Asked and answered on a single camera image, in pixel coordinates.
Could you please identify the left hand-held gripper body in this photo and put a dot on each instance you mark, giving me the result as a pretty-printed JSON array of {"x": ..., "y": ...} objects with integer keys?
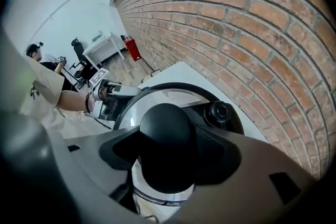
[{"x": 109, "y": 107}]

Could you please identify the person's left forearm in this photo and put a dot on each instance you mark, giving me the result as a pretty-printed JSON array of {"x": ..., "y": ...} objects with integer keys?
[{"x": 73, "y": 101}]

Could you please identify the white desk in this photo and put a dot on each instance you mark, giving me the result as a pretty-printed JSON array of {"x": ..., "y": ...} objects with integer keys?
[{"x": 102, "y": 47}]

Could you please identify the black pressure cooker lid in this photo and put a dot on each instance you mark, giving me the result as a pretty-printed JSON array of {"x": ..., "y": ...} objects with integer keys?
[{"x": 168, "y": 139}]

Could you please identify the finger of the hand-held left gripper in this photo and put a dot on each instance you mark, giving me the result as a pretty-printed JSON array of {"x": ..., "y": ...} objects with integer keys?
[{"x": 131, "y": 90}]

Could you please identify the person's beige shirt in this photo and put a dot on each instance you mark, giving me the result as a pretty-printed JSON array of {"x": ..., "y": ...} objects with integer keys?
[{"x": 42, "y": 91}]

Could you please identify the black office chair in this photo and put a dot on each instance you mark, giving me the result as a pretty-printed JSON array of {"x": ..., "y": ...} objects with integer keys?
[{"x": 80, "y": 52}]

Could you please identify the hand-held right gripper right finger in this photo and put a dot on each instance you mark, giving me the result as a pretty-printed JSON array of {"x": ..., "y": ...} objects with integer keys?
[{"x": 249, "y": 191}]

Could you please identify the person's left hand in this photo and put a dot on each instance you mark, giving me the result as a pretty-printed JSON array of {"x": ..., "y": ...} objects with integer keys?
[{"x": 103, "y": 93}]

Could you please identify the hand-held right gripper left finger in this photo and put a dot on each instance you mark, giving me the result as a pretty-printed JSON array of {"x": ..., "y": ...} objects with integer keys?
[{"x": 86, "y": 173}]

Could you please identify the red metal box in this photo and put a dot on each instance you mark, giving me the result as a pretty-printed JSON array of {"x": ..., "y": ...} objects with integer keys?
[{"x": 132, "y": 49}]

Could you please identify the white table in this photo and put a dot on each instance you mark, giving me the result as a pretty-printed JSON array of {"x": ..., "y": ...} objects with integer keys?
[{"x": 178, "y": 73}]

